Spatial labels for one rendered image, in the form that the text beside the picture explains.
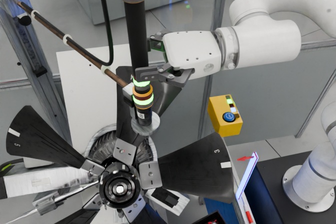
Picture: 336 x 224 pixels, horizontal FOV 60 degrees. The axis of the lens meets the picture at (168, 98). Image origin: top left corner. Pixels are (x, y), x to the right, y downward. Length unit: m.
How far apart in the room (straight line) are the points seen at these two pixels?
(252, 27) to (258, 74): 1.23
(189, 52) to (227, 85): 1.26
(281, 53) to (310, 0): 0.11
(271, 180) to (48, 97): 1.04
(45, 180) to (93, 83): 0.37
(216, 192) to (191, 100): 0.95
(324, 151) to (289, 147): 1.51
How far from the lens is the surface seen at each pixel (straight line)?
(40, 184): 1.09
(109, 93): 1.10
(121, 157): 0.92
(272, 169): 1.29
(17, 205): 2.42
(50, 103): 1.49
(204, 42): 0.57
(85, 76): 1.10
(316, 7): 0.63
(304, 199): 1.26
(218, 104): 1.27
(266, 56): 0.60
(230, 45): 0.56
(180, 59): 0.54
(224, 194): 0.96
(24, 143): 0.95
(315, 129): 2.78
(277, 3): 0.67
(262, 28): 0.60
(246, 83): 1.84
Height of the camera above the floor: 2.02
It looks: 48 degrees down
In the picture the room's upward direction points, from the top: straight up
